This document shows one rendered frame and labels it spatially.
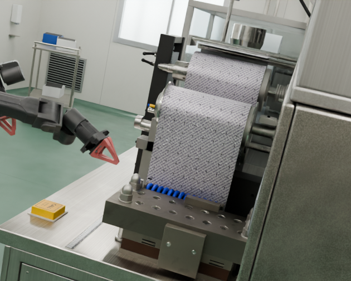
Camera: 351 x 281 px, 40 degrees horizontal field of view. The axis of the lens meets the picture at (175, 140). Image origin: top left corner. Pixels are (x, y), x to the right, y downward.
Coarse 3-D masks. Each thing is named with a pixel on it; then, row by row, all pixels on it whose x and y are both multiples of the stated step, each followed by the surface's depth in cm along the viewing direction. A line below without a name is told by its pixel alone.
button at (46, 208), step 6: (36, 204) 136; (42, 204) 137; (48, 204) 138; (54, 204) 139; (60, 204) 140; (36, 210) 135; (42, 210) 134; (48, 210) 134; (54, 210) 135; (60, 210) 137; (42, 216) 134; (48, 216) 134; (54, 216) 134
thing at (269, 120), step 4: (260, 116) 133; (264, 116) 134; (268, 116) 133; (260, 120) 132; (264, 120) 132; (268, 120) 131; (272, 120) 131; (276, 120) 133; (268, 124) 132; (272, 124) 131; (276, 124) 131
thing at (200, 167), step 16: (160, 128) 135; (160, 144) 136; (176, 144) 135; (192, 144) 134; (208, 144) 133; (224, 144) 132; (160, 160) 137; (176, 160) 136; (192, 160) 135; (208, 160) 133; (224, 160) 132; (160, 176) 138; (176, 176) 137; (192, 176) 135; (208, 176) 134; (224, 176) 133; (192, 192) 136; (208, 192) 135; (224, 192) 134; (224, 208) 135
